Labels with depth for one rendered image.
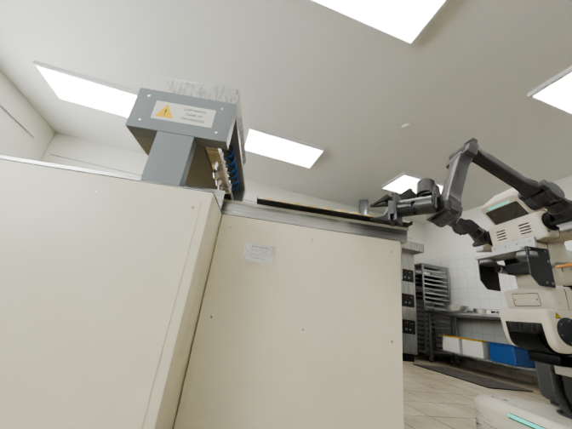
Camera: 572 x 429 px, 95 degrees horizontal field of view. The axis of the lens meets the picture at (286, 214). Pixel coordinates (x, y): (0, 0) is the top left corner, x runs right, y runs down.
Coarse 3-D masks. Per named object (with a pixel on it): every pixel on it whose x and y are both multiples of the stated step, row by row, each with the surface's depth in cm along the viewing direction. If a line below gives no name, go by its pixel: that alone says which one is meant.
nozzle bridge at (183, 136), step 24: (144, 96) 89; (168, 96) 90; (144, 120) 86; (168, 120) 86; (192, 120) 87; (216, 120) 88; (144, 144) 94; (168, 144) 84; (192, 144) 85; (216, 144) 88; (240, 144) 113; (144, 168) 80; (168, 168) 81; (192, 168) 106; (216, 168) 104; (240, 168) 130; (240, 192) 153
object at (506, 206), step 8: (504, 192) 133; (512, 192) 124; (496, 200) 130; (504, 200) 127; (512, 200) 123; (520, 200) 121; (488, 208) 136; (496, 208) 132; (504, 208) 129; (512, 208) 125; (520, 208) 122; (528, 208) 120; (544, 208) 121; (488, 216) 138; (496, 216) 134; (504, 216) 131; (512, 216) 127; (520, 216) 124; (496, 224) 137
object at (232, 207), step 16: (224, 208) 99; (240, 208) 100; (256, 208) 101; (272, 208) 101; (304, 224) 100; (320, 224) 101; (336, 224) 102; (352, 224) 102; (368, 224) 103; (384, 224) 103; (400, 240) 102
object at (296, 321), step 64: (256, 256) 93; (320, 256) 96; (384, 256) 98; (256, 320) 86; (320, 320) 88; (384, 320) 90; (192, 384) 79; (256, 384) 81; (320, 384) 82; (384, 384) 84
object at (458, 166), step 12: (468, 144) 102; (456, 156) 102; (468, 156) 101; (456, 168) 96; (444, 180) 97; (456, 180) 92; (444, 192) 89; (456, 192) 88; (444, 216) 82; (456, 216) 80
